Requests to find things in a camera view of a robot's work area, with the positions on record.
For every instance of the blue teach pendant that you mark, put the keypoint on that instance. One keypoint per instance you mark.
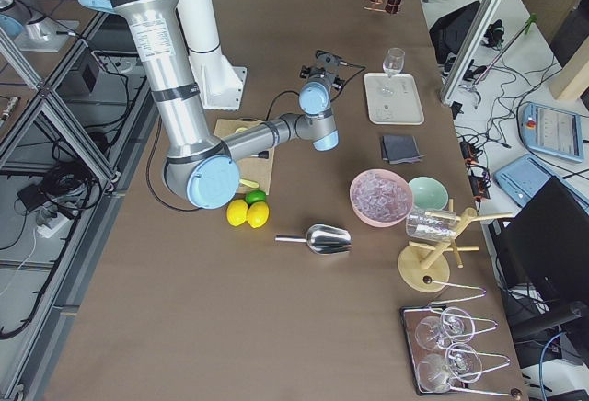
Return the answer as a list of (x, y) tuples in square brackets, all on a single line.
[(552, 131), (523, 178)]

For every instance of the yellow lemon lower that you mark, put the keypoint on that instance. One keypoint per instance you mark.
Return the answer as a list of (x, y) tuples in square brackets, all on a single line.
[(258, 214)]

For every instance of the hanging wine glass upper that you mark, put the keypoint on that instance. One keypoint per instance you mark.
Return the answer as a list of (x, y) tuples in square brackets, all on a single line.
[(440, 331)]

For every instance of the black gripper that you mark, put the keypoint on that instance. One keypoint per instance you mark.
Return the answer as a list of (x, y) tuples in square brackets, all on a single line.
[(307, 73)]

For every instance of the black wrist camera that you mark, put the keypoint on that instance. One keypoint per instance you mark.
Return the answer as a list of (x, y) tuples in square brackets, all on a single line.
[(327, 59)]

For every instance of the black wine glass rack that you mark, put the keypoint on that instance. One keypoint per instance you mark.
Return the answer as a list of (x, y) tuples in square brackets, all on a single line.
[(410, 317)]

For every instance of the clear glass mug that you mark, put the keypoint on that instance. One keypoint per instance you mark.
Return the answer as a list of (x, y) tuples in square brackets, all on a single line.
[(431, 225)]

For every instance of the green lime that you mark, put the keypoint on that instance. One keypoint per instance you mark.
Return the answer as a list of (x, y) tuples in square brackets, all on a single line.
[(254, 196)]

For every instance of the black folded case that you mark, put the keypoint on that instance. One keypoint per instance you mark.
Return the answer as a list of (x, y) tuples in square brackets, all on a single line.
[(448, 33)]

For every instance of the black monitor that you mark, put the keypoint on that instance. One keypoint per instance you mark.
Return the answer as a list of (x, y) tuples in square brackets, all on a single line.
[(546, 245)]

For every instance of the cream rabbit tray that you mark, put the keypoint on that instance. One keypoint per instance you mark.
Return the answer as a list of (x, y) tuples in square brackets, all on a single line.
[(393, 101)]

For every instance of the steel muddler black tip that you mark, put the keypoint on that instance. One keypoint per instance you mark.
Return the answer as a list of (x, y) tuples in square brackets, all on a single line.
[(261, 155)]

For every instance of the yellow plastic knife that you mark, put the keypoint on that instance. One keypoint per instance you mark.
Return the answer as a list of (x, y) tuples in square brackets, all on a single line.
[(249, 183)]

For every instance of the steel ice scoop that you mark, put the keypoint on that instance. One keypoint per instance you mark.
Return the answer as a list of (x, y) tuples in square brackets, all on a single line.
[(322, 239)]

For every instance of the yellow lemon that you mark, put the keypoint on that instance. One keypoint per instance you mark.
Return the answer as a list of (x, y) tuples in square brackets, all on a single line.
[(258, 214), (236, 212)]

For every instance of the hanging wine glass lower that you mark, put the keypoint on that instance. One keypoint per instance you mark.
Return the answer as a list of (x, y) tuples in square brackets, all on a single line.
[(459, 365)]

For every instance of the metal tripod pole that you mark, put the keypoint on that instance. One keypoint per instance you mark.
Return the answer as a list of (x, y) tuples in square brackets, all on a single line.
[(523, 30)]

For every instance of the yellow lemon upper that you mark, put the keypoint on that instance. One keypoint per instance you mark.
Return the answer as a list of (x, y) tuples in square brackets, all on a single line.
[(236, 212)]

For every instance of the wooden cup tree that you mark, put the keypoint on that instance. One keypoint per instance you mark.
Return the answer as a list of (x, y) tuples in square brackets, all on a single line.
[(422, 264)]

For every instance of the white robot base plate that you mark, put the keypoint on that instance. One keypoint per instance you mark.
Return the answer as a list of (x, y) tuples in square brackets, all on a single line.
[(222, 84)]

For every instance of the bamboo cutting board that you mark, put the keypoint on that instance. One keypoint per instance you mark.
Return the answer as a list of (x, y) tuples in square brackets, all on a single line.
[(252, 169)]

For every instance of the white power strip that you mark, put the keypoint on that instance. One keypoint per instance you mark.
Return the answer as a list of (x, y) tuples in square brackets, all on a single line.
[(51, 219)]

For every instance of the pink bowl of ice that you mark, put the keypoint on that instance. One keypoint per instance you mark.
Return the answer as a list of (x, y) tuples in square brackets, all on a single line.
[(380, 198)]

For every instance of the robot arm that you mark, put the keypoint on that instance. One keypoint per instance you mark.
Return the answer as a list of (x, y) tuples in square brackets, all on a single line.
[(179, 47)]

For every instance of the hanging wine glass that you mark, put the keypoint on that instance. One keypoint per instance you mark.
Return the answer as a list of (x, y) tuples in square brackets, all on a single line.
[(440, 331), (459, 365)]

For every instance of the green ceramic bowl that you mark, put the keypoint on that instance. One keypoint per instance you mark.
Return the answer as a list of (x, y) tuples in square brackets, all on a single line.
[(428, 193)]

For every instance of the clear wine glass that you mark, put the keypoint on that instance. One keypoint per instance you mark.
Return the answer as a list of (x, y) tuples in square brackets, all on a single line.
[(392, 65)]

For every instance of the aluminium frame post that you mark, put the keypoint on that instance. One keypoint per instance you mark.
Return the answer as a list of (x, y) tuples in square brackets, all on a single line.
[(467, 51)]

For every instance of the grey folded cloth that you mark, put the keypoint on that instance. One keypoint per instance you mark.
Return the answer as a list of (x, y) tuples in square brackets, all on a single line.
[(397, 149)]

